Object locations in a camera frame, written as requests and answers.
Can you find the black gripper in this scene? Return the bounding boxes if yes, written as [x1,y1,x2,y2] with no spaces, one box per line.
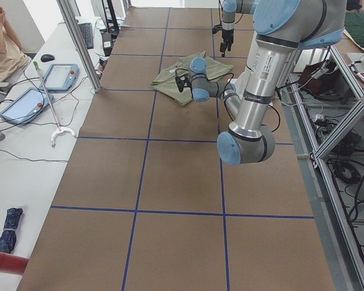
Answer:
[220,29,234,57]

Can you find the sage green long-sleeve shirt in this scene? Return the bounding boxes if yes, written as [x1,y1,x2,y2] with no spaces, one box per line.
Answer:
[150,51,234,107]

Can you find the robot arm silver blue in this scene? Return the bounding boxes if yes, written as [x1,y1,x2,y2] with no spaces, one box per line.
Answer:
[220,0,259,57]
[186,1,347,165]

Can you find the seated person beige clothes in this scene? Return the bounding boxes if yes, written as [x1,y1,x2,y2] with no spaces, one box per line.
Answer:
[0,5,31,84]

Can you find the black power adapter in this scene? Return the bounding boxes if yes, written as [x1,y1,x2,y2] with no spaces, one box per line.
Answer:
[101,32,113,56]

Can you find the dark green cloth heap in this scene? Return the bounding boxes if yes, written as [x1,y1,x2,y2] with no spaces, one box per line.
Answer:
[345,12,364,49]

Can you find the black keyboard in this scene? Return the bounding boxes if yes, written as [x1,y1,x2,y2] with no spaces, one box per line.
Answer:
[78,22,94,49]

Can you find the far blue teach pendant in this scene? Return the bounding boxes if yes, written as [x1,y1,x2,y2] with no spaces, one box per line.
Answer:
[39,64,79,93]

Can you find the blue teach pendant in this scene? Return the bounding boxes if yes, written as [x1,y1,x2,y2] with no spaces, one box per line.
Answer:
[39,64,79,93]
[0,88,54,125]

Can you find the black computer mouse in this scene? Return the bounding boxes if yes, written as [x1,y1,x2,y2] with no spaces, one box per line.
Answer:
[40,54,55,62]

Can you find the white reacher grabber stick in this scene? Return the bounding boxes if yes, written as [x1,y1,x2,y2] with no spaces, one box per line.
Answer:
[33,61,75,148]

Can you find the near blue teach pendant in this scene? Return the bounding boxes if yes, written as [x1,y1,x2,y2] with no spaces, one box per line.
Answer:
[0,88,54,125]

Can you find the folded dark blue umbrella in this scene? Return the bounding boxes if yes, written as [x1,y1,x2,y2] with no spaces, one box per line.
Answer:
[0,207,23,253]

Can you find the red cylinder tube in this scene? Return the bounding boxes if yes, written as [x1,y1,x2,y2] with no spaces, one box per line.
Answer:
[0,252,29,275]

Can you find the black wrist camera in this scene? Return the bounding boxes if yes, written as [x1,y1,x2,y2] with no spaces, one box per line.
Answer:
[212,25,222,35]
[175,74,190,93]

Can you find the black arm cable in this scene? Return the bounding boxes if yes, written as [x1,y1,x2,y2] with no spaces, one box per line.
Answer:
[175,68,281,134]
[217,0,245,28]

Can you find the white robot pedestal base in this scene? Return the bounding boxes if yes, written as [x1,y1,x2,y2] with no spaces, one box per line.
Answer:
[233,49,280,105]

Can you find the aluminium frame rail structure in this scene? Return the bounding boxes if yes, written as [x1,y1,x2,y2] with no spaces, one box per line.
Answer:
[278,38,364,290]

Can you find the aluminium frame post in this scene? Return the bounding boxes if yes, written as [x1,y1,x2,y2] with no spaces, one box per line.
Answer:
[57,0,101,93]

